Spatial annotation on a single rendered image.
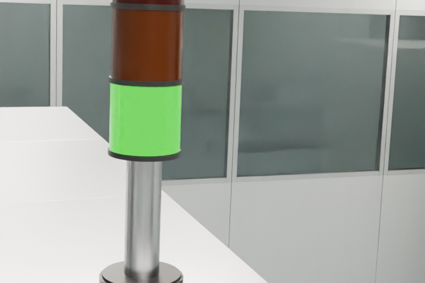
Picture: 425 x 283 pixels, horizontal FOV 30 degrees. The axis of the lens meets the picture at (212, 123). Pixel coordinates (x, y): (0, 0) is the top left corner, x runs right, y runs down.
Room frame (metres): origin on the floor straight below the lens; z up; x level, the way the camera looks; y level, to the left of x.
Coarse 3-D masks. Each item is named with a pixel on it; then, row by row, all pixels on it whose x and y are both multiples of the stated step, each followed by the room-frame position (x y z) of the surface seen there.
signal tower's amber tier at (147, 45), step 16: (112, 16) 0.53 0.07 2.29; (128, 16) 0.52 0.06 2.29; (144, 16) 0.52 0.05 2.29; (160, 16) 0.52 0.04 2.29; (176, 16) 0.53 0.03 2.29; (112, 32) 0.53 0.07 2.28; (128, 32) 0.52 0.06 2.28; (144, 32) 0.52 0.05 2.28; (160, 32) 0.52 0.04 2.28; (176, 32) 0.53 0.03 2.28; (112, 48) 0.53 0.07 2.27; (128, 48) 0.52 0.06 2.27; (144, 48) 0.52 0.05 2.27; (160, 48) 0.52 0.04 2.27; (176, 48) 0.53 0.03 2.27; (112, 64) 0.53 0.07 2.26; (128, 64) 0.52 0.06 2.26; (144, 64) 0.52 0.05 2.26; (160, 64) 0.52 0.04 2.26; (176, 64) 0.53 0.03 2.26; (144, 80) 0.52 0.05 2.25; (160, 80) 0.52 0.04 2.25
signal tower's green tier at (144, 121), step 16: (112, 96) 0.53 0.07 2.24; (128, 96) 0.52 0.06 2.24; (144, 96) 0.52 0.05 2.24; (160, 96) 0.52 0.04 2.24; (176, 96) 0.53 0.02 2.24; (112, 112) 0.53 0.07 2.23; (128, 112) 0.52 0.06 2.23; (144, 112) 0.52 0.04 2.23; (160, 112) 0.52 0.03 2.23; (176, 112) 0.53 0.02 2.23; (112, 128) 0.53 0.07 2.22; (128, 128) 0.52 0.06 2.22; (144, 128) 0.52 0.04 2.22; (160, 128) 0.52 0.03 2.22; (176, 128) 0.53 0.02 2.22; (112, 144) 0.53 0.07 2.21; (128, 144) 0.52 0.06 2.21; (144, 144) 0.52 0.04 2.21; (160, 144) 0.52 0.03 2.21; (176, 144) 0.53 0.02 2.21
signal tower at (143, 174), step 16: (112, 80) 0.53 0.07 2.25; (128, 80) 0.52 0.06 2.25; (176, 80) 0.53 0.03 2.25; (128, 160) 0.52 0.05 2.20; (144, 160) 0.52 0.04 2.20; (160, 160) 0.52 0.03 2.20; (128, 176) 0.53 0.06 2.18; (144, 176) 0.53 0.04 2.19; (160, 176) 0.54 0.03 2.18; (128, 192) 0.53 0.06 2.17; (144, 192) 0.53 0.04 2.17; (160, 192) 0.54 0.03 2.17; (128, 208) 0.53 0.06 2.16; (144, 208) 0.53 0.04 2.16; (160, 208) 0.54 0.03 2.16; (128, 224) 0.53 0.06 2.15; (144, 224) 0.53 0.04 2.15; (160, 224) 0.54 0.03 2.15; (128, 240) 0.53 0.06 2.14; (144, 240) 0.53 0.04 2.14; (128, 256) 0.53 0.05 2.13; (144, 256) 0.53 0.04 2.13; (112, 272) 0.54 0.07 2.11; (128, 272) 0.53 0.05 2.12; (144, 272) 0.53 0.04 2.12; (160, 272) 0.54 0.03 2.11; (176, 272) 0.54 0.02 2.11
